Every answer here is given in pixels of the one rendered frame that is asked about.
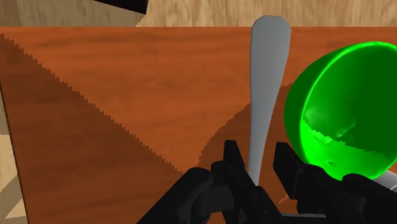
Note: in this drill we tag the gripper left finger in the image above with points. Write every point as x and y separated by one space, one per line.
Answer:
235 186

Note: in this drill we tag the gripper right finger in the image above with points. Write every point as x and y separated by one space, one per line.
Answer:
322 192

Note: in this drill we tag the grey spoon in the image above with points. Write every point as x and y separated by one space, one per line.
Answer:
267 77

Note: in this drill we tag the white rounded object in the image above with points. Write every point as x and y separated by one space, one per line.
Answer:
387 180

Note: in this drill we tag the green bowl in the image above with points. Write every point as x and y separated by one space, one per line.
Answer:
347 118

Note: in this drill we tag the brown wooden table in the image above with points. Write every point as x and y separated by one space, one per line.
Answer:
130 102

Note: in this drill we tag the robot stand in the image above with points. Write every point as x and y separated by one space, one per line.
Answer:
124 4

